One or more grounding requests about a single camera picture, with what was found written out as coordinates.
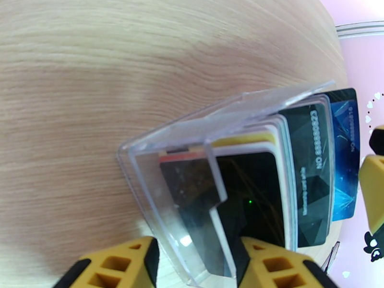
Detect black geometric pattern card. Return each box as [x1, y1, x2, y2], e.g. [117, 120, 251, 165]
[279, 102, 334, 248]

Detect dark card with red edge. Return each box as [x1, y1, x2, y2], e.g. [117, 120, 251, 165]
[158, 150, 224, 270]

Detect yellow plastic card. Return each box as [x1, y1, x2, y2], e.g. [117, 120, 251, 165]
[211, 132, 275, 147]

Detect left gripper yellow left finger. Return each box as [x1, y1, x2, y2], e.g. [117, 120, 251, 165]
[60, 235, 160, 288]

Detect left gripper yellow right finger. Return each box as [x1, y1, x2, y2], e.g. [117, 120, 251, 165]
[237, 235, 341, 288]

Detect clear plastic card box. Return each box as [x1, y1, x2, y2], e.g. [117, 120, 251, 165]
[117, 80, 336, 286]

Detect aluminium frame post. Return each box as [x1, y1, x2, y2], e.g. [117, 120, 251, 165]
[334, 21, 384, 38]

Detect black card with gold lines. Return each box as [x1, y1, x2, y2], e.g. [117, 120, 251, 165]
[214, 151, 287, 249]

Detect blue VIP card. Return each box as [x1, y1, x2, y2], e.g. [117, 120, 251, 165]
[325, 87, 360, 222]

